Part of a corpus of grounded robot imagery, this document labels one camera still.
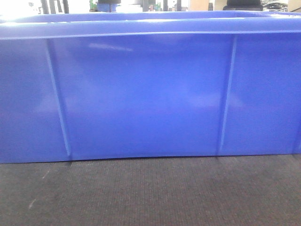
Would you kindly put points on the large blue plastic bin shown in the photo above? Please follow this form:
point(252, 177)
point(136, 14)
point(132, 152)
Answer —
point(132, 85)

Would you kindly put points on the dark conveyor belt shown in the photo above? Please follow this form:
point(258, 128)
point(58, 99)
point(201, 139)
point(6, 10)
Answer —
point(211, 191)

